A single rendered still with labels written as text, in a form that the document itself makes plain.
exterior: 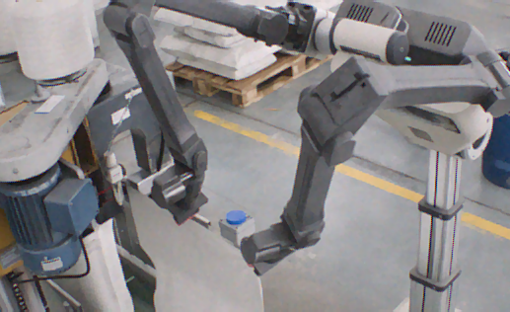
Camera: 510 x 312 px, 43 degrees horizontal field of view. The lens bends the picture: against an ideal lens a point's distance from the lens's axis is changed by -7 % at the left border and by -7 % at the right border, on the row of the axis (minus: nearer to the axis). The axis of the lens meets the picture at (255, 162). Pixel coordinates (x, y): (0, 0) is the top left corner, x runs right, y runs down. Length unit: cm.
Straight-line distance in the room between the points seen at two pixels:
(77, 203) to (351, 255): 198
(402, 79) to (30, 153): 77
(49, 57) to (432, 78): 77
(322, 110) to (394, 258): 227
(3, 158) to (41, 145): 9
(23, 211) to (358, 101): 81
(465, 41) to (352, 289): 184
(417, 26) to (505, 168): 228
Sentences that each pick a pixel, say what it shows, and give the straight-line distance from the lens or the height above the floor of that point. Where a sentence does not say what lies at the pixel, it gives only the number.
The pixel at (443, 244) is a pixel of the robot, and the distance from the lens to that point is 196.
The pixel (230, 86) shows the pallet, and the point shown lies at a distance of 460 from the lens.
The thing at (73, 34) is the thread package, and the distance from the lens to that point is 142.
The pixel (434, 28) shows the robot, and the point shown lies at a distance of 145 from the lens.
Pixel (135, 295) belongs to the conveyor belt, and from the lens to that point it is 258.
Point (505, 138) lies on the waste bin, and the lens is 359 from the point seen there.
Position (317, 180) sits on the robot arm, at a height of 143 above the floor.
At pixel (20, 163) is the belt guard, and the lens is 142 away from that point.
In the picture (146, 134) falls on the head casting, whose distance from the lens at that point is 186.
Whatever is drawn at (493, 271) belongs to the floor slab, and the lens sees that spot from 319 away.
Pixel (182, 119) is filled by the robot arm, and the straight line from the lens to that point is 147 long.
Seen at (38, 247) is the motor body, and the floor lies 117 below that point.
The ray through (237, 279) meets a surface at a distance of 164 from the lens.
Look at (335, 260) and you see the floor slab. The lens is 321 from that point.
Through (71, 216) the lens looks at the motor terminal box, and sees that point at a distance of 145.
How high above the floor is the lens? 205
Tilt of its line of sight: 31 degrees down
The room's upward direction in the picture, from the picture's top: 6 degrees counter-clockwise
